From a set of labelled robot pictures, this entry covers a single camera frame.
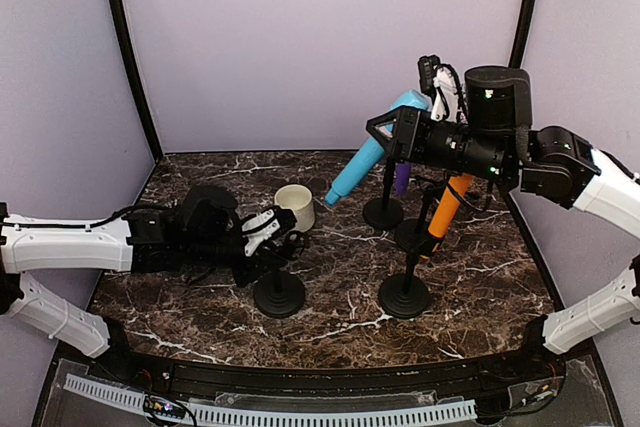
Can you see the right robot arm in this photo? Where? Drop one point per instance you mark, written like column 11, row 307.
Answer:
column 498, row 143

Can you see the black shock mount tripod stand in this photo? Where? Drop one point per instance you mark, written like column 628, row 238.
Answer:
column 446, row 184

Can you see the cream ceramic mug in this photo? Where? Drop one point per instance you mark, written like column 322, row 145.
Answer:
column 299, row 200

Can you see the right black corner post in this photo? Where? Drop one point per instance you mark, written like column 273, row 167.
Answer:
column 521, row 34

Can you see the left black corner post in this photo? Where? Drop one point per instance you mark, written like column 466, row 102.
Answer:
column 129, row 60

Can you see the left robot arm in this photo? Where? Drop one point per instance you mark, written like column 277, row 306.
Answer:
column 148, row 237

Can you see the black front rail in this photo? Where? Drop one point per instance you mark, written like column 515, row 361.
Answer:
column 477, row 377

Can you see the white slotted cable duct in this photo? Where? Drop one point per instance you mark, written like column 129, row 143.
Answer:
column 166, row 412

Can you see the black stand of orange microphone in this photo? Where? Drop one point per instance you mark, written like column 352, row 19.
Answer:
column 404, row 295

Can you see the orange toy microphone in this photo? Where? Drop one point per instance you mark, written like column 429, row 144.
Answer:
column 444, row 215

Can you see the purple toy microphone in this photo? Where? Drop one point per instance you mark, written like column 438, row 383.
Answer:
column 402, row 179

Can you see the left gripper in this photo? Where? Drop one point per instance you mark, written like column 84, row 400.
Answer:
column 258, row 265

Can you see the black stand of purple microphone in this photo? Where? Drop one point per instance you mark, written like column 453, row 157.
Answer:
column 384, row 213

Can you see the black stand of blue microphone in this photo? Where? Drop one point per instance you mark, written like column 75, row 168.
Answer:
column 282, row 299

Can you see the blue toy microphone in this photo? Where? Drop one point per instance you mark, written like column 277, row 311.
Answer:
column 370, row 153

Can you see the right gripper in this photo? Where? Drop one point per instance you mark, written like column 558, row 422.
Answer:
column 409, row 129

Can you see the black stand of pink microphone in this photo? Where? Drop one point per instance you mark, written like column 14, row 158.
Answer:
column 411, row 230

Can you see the black corner post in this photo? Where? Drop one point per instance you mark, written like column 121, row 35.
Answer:
column 521, row 34
column 129, row 60

